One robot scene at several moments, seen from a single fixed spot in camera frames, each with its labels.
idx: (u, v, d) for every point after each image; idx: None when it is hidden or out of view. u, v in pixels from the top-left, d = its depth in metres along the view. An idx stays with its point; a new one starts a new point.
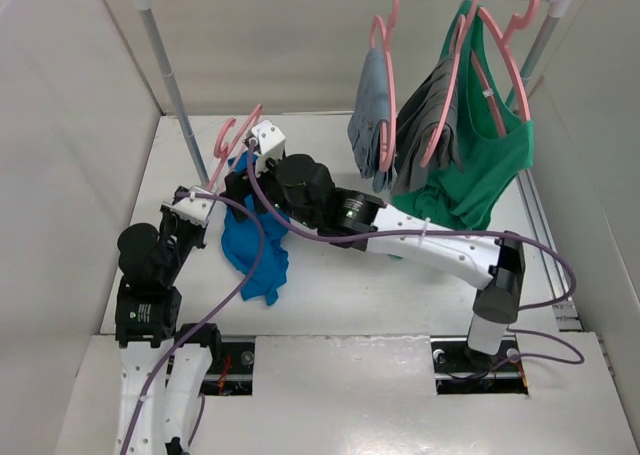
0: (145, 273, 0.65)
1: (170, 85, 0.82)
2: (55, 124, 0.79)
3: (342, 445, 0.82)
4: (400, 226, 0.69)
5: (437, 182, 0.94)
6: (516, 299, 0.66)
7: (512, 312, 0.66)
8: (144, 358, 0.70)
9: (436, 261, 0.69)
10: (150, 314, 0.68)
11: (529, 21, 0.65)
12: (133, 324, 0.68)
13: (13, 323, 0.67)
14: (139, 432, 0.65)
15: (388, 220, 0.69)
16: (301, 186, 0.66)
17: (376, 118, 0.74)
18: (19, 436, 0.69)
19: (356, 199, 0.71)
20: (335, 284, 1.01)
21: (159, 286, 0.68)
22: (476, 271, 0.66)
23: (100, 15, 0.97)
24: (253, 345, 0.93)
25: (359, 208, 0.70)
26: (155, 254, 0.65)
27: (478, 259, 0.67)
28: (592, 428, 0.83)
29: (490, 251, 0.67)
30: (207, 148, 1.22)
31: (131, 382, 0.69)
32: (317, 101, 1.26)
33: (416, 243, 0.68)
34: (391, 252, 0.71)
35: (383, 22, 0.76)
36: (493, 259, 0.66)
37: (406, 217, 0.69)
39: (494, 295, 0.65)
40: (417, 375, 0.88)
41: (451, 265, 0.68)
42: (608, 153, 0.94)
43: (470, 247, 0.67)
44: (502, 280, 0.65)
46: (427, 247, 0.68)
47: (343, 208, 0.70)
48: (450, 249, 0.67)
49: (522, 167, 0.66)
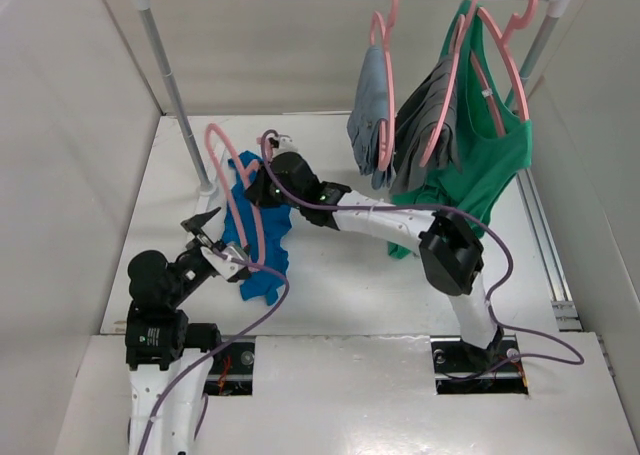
0: (153, 296, 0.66)
1: (170, 85, 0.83)
2: (56, 125, 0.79)
3: (342, 445, 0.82)
4: (357, 203, 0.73)
5: (437, 182, 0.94)
6: (456, 266, 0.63)
7: (453, 278, 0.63)
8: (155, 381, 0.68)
9: (387, 234, 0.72)
10: (159, 337, 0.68)
11: (529, 21, 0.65)
12: (143, 347, 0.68)
13: (13, 322, 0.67)
14: (150, 451, 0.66)
15: (348, 199, 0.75)
16: (283, 172, 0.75)
17: (375, 117, 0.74)
18: (19, 436, 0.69)
19: (333, 188, 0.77)
20: (335, 283, 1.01)
21: (167, 310, 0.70)
22: (411, 238, 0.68)
23: (100, 15, 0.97)
24: (253, 344, 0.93)
25: (333, 194, 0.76)
26: (162, 281, 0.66)
27: (414, 228, 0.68)
28: (593, 428, 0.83)
29: (426, 222, 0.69)
30: (207, 148, 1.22)
31: (141, 404, 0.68)
32: (317, 101, 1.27)
33: (366, 217, 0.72)
34: (356, 230, 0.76)
35: (383, 20, 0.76)
36: (426, 226, 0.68)
37: (363, 197, 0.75)
39: (429, 261, 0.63)
40: (417, 376, 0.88)
41: (397, 237, 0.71)
42: (608, 153, 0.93)
43: (408, 218, 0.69)
44: (430, 242, 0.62)
46: (375, 219, 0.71)
47: (320, 193, 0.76)
48: (391, 219, 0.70)
49: (521, 166, 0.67)
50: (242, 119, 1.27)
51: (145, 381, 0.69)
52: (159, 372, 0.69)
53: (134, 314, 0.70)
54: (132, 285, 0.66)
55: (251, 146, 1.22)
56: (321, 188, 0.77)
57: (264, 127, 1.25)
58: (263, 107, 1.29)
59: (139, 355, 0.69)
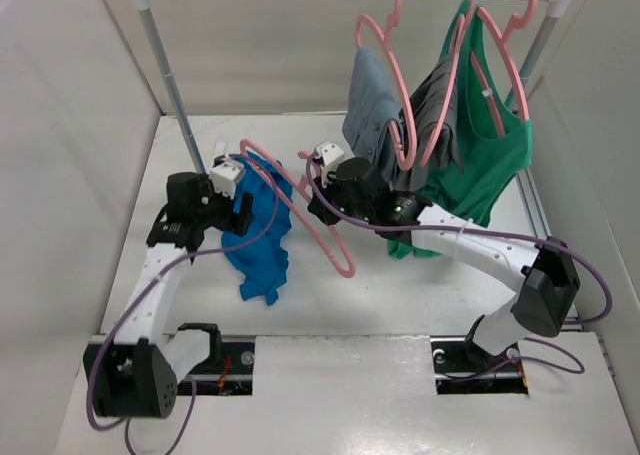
0: (182, 199, 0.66)
1: (170, 85, 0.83)
2: (56, 124, 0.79)
3: (342, 445, 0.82)
4: (441, 223, 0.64)
5: (437, 182, 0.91)
6: (556, 308, 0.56)
7: (551, 321, 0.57)
8: (169, 252, 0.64)
9: (473, 261, 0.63)
10: (182, 228, 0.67)
11: (529, 20, 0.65)
12: (164, 235, 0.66)
13: (12, 323, 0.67)
14: (144, 306, 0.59)
15: (430, 217, 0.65)
16: (352, 180, 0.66)
17: (385, 118, 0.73)
18: (19, 436, 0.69)
19: (407, 197, 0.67)
20: (335, 284, 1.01)
21: (191, 215, 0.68)
22: (510, 272, 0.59)
23: (100, 15, 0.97)
24: (253, 345, 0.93)
25: (409, 206, 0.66)
26: (195, 187, 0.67)
27: (513, 259, 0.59)
28: (592, 427, 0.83)
29: (527, 253, 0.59)
30: (207, 148, 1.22)
31: (150, 268, 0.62)
32: (317, 101, 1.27)
33: (454, 239, 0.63)
34: (434, 250, 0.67)
35: (369, 19, 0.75)
36: (529, 260, 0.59)
37: (449, 215, 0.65)
39: (526, 300, 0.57)
40: (417, 376, 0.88)
41: (488, 265, 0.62)
42: (608, 153, 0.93)
43: (506, 247, 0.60)
44: (535, 280, 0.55)
46: (464, 244, 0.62)
47: (393, 203, 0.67)
48: (485, 246, 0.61)
49: (521, 167, 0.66)
50: (242, 119, 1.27)
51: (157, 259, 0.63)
52: (176, 251, 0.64)
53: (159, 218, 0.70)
54: (169, 180, 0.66)
55: None
56: (393, 196, 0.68)
57: (264, 127, 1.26)
58: (263, 108, 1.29)
59: (158, 238, 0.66)
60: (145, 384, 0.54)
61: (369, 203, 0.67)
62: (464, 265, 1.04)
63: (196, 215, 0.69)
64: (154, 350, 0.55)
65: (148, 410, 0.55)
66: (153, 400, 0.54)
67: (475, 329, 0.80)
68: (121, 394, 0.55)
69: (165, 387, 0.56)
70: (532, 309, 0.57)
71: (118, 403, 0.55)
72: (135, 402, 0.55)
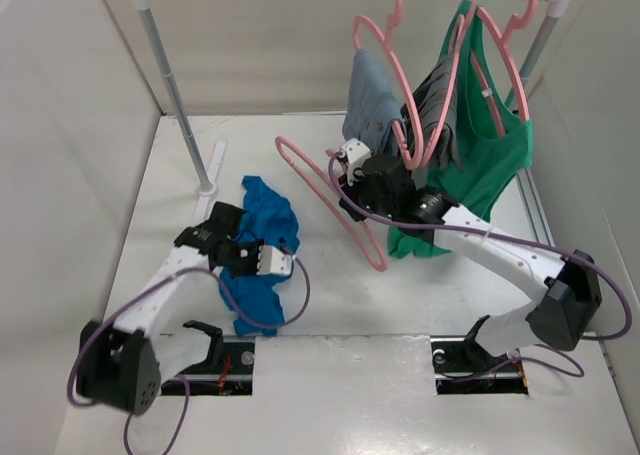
0: (220, 215, 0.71)
1: (170, 86, 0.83)
2: (56, 124, 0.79)
3: (342, 445, 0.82)
4: (466, 224, 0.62)
5: (437, 182, 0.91)
6: (576, 321, 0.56)
7: (568, 332, 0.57)
8: (191, 255, 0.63)
9: (495, 267, 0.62)
10: (209, 236, 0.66)
11: (529, 20, 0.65)
12: (193, 237, 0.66)
13: (12, 323, 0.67)
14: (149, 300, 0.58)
15: (455, 218, 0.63)
16: (376, 174, 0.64)
17: (387, 118, 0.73)
18: (19, 436, 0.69)
19: (433, 195, 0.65)
20: (335, 283, 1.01)
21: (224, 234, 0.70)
22: (531, 281, 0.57)
23: (100, 15, 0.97)
24: (253, 345, 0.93)
25: (435, 205, 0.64)
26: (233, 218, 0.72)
27: (537, 268, 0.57)
28: (592, 427, 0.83)
29: (553, 264, 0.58)
30: (207, 148, 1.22)
31: (167, 267, 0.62)
32: (317, 101, 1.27)
33: (477, 242, 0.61)
34: (453, 250, 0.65)
35: (368, 20, 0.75)
36: (553, 272, 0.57)
37: (475, 217, 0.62)
39: (546, 310, 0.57)
40: (417, 376, 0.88)
41: (508, 273, 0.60)
42: (609, 153, 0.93)
43: (531, 256, 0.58)
44: (557, 290, 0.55)
46: (488, 249, 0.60)
47: (418, 200, 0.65)
48: (509, 253, 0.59)
49: (522, 167, 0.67)
50: (241, 119, 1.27)
51: (180, 260, 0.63)
52: (200, 257, 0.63)
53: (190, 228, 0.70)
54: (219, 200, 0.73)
55: (251, 146, 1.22)
56: (418, 194, 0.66)
57: (264, 127, 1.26)
58: (263, 108, 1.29)
59: (185, 240, 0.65)
60: (126, 374, 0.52)
61: (394, 199, 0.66)
62: (464, 265, 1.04)
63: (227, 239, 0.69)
64: (144, 343, 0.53)
65: (123, 404, 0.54)
66: (131, 392, 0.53)
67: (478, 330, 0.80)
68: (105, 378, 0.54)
69: (145, 385, 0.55)
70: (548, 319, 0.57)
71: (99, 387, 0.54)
72: (114, 390, 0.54)
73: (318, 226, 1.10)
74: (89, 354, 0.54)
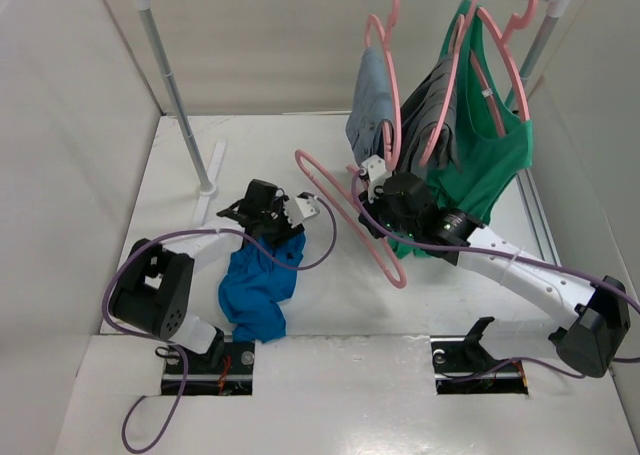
0: (256, 197, 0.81)
1: (170, 86, 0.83)
2: (56, 124, 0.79)
3: (342, 445, 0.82)
4: (492, 246, 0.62)
5: (437, 183, 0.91)
6: (605, 348, 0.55)
7: (598, 361, 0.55)
8: (228, 223, 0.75)
9: (521, 291, 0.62)
10: (245, 217, 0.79)
11: (529, 20, 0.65)
12: (231, 215, 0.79)
13: (13, 324, 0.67)
14: (199, 239, 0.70)
15: (480, 239, 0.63)
16: (398, 194, 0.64)
17: (379, 118, 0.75)
18: (19, 436, 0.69)
19: (456, 215, 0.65)
20: (334, 284, 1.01)
21: (257, 216, 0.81)
22: (562, 307, 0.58)
23: (100, 15, 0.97)
24: (253, 344, 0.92)
25: (458, 224, 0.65)
26: (268, 200, 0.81)
27: (567, 294, 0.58)
28: (593, 428, 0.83)
29: (583, 290, 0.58)
30: (207, 149, 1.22)
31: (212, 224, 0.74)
32: (318, 100, 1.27)
33: (504, 265, 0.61)
34: (477, 272, 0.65)
35: (378, 20, 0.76)
36: (583, 298, 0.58)
37: (500, 239, 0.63)
39: (574, 338, 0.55)
40: (417, 376, 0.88)
41: (536, 297, 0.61)
42: (609, 153, 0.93)
43: (561, 281, 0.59)
44: (588, 320, 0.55)
46: (514, 272, 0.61)
47: (442, 219, 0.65)
48: (538, 278, 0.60)
49: (521, 167, 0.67)
50: (241, 119, 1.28)
51: (221, 222, 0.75)
52: (236, 225, 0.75)
53: (231, 206, 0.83)
54: (254, 181, 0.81)
55: (251, 146, 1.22)
56: (441, 213, 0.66)
57: (264, 127, 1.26)
58: (263, 108, 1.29)
59: (226, 215, 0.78)
60: (167, 288, 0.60)
61: (416, 218, 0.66)
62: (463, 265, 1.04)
63: (262, 215, 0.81)
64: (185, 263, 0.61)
65: (150, 326, 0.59)
66: (160, 315, 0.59)
67: (483, 335, 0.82)
68: (139, 295, 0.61)
69: (172, 311, 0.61)
70: (580, 350, 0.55)
71: (132, 301, 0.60)
72: (146, 306, 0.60)
73: (318, 226, 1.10)
74: (133, 267, 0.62)
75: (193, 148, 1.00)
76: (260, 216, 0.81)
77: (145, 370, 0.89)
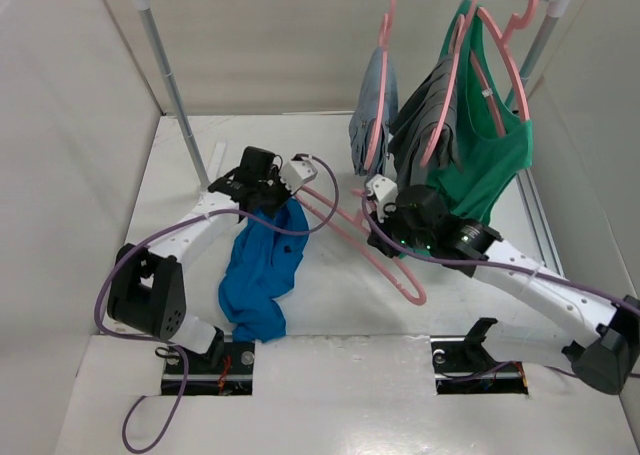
0: (252, 162, 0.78)
1: (170, 86, 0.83)
2: (56, 124, 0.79)
3: (342, 445, 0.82)
4: (511, 261, 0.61)
5: (437, 183, 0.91)
6: (625, 368, 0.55)
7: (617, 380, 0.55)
8: (220, 200, 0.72)
9: (539, 306, 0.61)
10: (240, 186, 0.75)
11: (529, 20, 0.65)
12: (225, 186, 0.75)
13: (12, 325, 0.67)
14: (184, 233, 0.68)
15: (499, 253, 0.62)
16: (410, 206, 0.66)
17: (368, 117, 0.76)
18: (19, 436, 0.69)
19: (473, 226, 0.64)
20: (335, 283, 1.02)
21: (254, 184, 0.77)
22: (582, 326, 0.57)
23: (100, 14, 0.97)
24: (253, 345, 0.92)
25: (476, 236, 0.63)
26: (264, 165, 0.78)
27: (587, 313, 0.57)
28: (593, 428, 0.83)
29: (604, 309, 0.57)
30: (207, 149, 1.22)
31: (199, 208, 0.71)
32: (318, 101, 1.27)
33: (524, 281, 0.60)
34: (494, 286, 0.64)
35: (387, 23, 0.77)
36: (604, 318, 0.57)
37: (519, 253, 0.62)
39: (594, 358, 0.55)
40: (417, 376, 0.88)
41: (555, 314, 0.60)
42: (609, 153, 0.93)
43: (581, 300, 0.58)
44: (610, 341, 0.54)
46: (535, 289, 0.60)
47: (458, 231, 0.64)
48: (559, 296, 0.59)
49: (521, 166, 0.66)
50: (241, 119, 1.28)
51: (212, 201, 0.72)
52: (228, 202, 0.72)
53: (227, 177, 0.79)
54: (250, 146, 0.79)
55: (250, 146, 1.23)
56: (457, 225, 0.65)
57: (263, 127, 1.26)
58: (263, 108, 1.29)
59: (219, 187, 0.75)
60: (158, 291, 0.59)
61: (431, 230, 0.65)
62: None
63: (259, 183, 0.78)
64: (174, 267, 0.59)
65: (150, 325, 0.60)
66: (158, 315, 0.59)
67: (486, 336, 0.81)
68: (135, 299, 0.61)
69: (170, 312, 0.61)
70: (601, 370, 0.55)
71: (128, 306, 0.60)
72: (143, 309, 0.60)
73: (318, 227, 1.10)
74: (124, 274, 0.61)
75: (193, 147, 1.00)
76: (256, 185, 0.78)
77: (145, 370, 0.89)
